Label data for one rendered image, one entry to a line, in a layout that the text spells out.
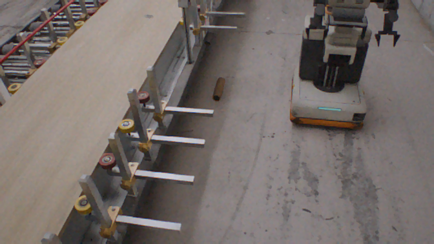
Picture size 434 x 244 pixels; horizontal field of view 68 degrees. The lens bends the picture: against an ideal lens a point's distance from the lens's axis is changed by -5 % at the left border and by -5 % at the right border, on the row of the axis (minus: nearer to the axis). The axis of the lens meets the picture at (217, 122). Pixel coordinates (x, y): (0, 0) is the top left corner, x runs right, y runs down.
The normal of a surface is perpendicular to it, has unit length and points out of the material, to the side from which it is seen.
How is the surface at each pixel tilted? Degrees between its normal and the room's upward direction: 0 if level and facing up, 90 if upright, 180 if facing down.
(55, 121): 0
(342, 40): 98
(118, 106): 0
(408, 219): 0
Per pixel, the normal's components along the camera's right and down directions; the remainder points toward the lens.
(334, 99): -0.05, -0.74
